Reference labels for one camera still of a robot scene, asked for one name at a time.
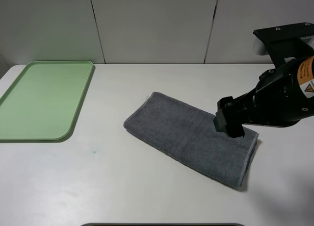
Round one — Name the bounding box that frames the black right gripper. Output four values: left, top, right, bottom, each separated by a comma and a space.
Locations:
213, 58, 314, 138

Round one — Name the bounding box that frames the grey towel with orange stripe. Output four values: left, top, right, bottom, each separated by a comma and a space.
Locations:
123, 92, 258, 188

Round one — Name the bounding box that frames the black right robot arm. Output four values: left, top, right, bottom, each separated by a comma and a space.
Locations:
213, 56, 314, 138

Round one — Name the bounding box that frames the light green plastic tray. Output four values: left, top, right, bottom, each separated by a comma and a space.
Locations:
0, 61, 95, 143

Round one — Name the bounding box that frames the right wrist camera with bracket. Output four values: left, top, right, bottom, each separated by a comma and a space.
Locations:
253, 23, 314, 68

